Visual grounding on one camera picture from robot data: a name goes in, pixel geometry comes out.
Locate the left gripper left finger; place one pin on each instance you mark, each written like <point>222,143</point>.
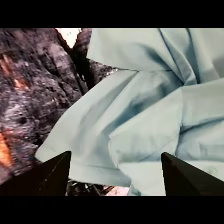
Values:
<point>46,178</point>

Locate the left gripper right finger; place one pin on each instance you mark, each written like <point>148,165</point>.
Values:
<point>186,180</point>

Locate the pale green shirt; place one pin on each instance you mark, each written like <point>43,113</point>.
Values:
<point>146,110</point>

